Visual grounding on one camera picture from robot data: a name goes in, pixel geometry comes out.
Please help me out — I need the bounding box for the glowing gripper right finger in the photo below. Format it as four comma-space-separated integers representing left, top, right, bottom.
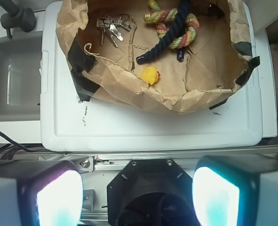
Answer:
192, 154, 278, 226

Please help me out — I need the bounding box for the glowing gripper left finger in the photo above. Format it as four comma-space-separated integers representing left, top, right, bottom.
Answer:
0, 160, 83, 226

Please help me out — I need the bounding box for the white plastic bin lid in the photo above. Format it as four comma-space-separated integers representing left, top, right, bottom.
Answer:
40, 1, 263, 153

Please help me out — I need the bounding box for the clear plastic tub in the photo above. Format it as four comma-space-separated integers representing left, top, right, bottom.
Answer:
0, 25, 42, 122

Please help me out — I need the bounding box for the yellow rubber duck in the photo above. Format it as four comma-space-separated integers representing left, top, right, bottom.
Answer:
140, 66, 161, 85

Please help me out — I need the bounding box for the brown paper bag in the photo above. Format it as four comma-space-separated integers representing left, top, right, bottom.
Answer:
56, 0, 260, 114

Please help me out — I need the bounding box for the black clamp knob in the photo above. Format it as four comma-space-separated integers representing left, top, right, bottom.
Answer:
0, 0, 36, 39

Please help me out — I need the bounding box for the silver key bunch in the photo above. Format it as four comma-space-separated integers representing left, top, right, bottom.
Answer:
96, 14, 132, 48

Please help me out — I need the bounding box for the black cable bundle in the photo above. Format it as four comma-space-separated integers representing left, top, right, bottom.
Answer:
0, 127, 44, 163

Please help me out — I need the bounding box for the aluminium extrusion rail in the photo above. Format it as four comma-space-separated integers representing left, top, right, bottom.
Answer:
0, 145, 278, 171

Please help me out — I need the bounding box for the black octagonal mount plate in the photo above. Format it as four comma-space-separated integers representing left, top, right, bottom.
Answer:
107, 159, 199, 226

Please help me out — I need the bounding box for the navy blue rope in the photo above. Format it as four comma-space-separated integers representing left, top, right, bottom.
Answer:
135, 0, 191, 65

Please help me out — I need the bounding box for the multicolour braided rope toy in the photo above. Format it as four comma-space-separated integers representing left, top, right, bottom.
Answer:
143, 0, 199, 51

